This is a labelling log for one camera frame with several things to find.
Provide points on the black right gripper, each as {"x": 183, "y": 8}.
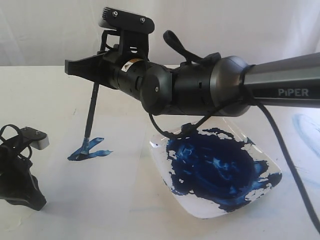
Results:
{"x": 111, "y": 69}

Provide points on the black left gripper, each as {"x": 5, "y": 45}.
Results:
{"x": 17, "y": 184}

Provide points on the black paintbrush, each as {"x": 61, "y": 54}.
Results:
{"x": 84, "y": 151}

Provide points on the white paper sheet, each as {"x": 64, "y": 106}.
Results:
{"x": 99, "y": 187}

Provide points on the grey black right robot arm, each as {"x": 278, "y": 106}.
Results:
{"x": 227, "y": 84}

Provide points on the white backdrop cloth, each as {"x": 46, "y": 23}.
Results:
{"x": 48, "y": 32}

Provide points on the white square paint plate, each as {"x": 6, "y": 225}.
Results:
{"x": 216, "y": 170}

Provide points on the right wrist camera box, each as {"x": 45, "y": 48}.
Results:
{"x": 117, "y": 19}

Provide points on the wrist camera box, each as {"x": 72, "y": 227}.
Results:
{"x": 35, "y": 138}
{"x": 117, "y": 19}

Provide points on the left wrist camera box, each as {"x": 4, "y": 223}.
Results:
{"x": 35, "y": 138}

